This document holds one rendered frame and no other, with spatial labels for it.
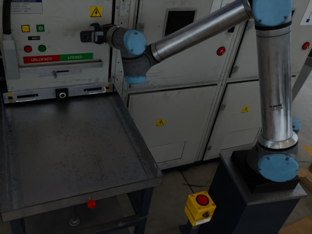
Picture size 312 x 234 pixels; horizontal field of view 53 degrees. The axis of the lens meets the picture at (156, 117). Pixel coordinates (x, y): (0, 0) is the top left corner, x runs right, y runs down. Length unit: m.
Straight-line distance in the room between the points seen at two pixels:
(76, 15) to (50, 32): 0.14
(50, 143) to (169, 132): 0.97
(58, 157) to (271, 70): 0.90
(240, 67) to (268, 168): 0.98
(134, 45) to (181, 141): 1.22
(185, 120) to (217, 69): 0.42
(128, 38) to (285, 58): 0.56
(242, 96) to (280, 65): 1.20
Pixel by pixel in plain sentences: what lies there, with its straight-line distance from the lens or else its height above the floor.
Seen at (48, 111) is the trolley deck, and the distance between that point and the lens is 1.63.
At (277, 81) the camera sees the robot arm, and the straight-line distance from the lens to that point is 1.16.
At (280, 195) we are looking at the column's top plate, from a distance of 1.61.
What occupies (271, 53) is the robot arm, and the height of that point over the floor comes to 1.42.
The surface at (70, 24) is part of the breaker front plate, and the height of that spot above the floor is 1.25.
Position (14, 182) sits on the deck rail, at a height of 0.85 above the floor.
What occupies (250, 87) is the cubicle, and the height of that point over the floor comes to 0.74.
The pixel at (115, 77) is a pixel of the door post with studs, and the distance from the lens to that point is 1.77.
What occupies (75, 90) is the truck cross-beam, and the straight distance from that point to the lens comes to 1.68.
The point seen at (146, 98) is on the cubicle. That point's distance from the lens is 1.91.
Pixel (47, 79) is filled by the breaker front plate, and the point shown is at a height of 0.97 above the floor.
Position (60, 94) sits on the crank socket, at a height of 0.90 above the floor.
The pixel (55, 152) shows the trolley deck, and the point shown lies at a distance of 1.41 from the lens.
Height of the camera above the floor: 1.83
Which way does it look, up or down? 37 degrees down
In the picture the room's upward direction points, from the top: 10 degrees clockwise
